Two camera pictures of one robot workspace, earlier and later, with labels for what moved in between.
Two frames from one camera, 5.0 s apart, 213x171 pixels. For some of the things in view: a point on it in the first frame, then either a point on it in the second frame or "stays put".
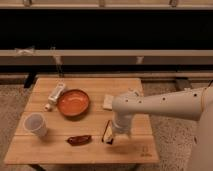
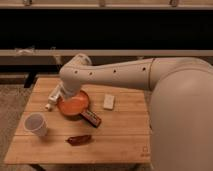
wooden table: [69, 121] stays put
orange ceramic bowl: [73, 102] stays put
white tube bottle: [56, 93] stays put
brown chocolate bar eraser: [108, 133] -> [91, 117]
